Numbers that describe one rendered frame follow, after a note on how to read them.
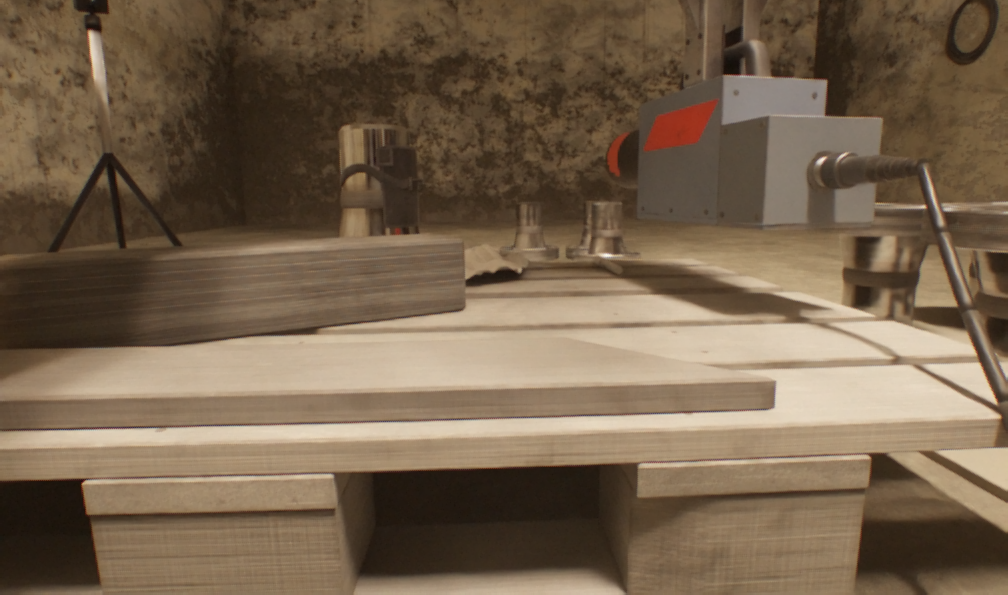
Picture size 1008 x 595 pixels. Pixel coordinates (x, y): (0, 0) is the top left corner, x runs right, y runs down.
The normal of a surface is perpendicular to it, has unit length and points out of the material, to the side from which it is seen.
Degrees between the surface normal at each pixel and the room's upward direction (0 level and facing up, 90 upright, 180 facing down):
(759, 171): 90
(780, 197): 90
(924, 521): 0
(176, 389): 0
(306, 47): 90
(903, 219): 90
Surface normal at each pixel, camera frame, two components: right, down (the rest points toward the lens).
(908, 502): -0.01, -0.99
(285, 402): 0.04, 0.16
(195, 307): 0.46, 0.14
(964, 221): -0.99, 0.04
